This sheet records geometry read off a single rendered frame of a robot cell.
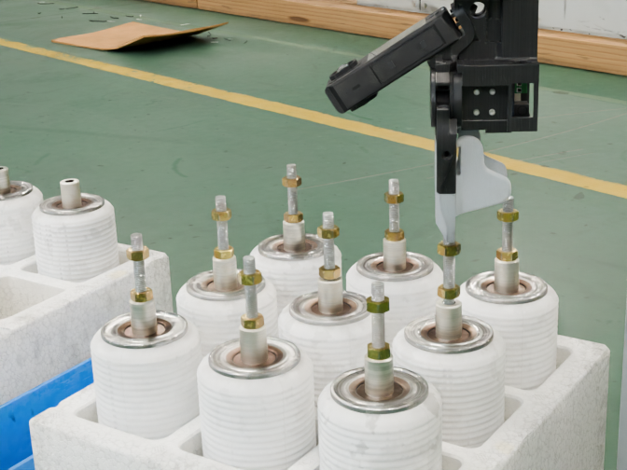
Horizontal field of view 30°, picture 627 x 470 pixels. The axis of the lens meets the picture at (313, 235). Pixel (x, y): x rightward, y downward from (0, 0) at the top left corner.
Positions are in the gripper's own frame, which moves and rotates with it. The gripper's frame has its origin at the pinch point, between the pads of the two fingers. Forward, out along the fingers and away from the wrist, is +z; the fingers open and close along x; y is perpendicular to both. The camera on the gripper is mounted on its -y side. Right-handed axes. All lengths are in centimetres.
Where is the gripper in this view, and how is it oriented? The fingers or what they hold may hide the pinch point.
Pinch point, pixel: (441, 224)
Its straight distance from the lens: 96.6
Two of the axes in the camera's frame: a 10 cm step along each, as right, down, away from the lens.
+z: 0.3, 9.4, 3.3
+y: 10.0, -0.1, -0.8
